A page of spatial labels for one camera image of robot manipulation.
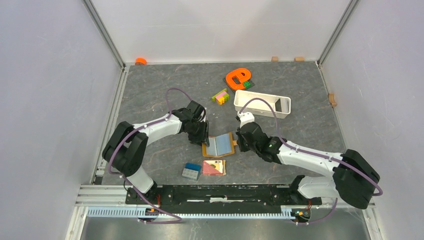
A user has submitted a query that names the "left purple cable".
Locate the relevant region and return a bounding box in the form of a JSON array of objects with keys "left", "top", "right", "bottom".
[{"left": 107, "top": 87, "right": 193, "bottom": 225}]

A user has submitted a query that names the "colourful toy brick stack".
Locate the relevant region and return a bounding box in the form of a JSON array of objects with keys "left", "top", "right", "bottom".
[{"left": 211, "top": 88, "right": 230, "bottom": 105}]

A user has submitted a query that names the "white plastic tray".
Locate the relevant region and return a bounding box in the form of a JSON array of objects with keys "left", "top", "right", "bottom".
[{"left": 233, "top": 90, "right": 291, "bottom": 119}]

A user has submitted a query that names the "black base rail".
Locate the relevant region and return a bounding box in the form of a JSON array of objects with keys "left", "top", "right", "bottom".
[{"left": 144, "top": 184, "right": 322, "bottom": 214}]

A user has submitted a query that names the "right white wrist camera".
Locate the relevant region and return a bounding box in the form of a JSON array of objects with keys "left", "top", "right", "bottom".
[{"left": 236, "top": 112, "right": 255, "bottom": 128}]

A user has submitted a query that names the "wooden block middle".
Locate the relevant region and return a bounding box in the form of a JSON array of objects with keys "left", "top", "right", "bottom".
[{"left": 294, "top": 56, "right": 305, "bottom": 62}]

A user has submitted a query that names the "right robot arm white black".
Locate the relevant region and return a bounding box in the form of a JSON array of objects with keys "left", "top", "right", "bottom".
[{"left": 236, "top": 122, "right": 383, "bottom": 210}]

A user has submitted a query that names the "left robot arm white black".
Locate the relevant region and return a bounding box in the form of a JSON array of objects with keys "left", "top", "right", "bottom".
[{"left": 101, "top": 100, "right": 210, "bottom": 204}]

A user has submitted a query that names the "red playing card deck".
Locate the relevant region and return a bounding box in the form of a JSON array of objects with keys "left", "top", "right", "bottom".
[{"left": 202, "top": 159, "right": 226, "bottom": 176}]

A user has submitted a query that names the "wooden block right side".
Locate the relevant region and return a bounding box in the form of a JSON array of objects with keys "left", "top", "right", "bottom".
[{"left": 328, "top": 92, "right": 338, "bottom": 108}]

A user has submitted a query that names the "blue grey toy brick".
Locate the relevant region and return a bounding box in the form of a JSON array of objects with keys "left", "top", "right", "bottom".
[{"left": 181, "top": 162, "right": 202, "bottom": 181}]

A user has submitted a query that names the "purple cable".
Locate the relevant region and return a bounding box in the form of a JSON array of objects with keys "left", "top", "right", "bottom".
[
  {"left": 237, "top": 97, "right": 384, "bottom": 226},
  {"left": 107, "top": 87, "right": 193, "bottom": 225}
]

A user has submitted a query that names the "orange plastic letter e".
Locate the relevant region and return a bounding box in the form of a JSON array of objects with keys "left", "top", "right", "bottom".
[{"left": 224, "top": 68, "right": 253, "bottom": 91}]

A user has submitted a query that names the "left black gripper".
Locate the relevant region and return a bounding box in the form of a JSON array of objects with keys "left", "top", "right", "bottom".
[{"left": 188, "top": 119, "right": 210, "bottom": 147}]

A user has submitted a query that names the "green toy brick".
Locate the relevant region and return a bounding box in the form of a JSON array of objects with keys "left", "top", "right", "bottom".
[{"left": 242, "top": 81, "right": 252, "bottom": 90}]

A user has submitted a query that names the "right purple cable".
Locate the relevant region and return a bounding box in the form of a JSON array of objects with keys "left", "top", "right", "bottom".
[{"left": 237, "top": 97, "right": 384, "bottom": 226}]

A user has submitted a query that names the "orange tape roll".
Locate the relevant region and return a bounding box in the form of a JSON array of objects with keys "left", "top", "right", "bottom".
[{"left": 134, "top": 57, "right": 147, "bottom": 66}]

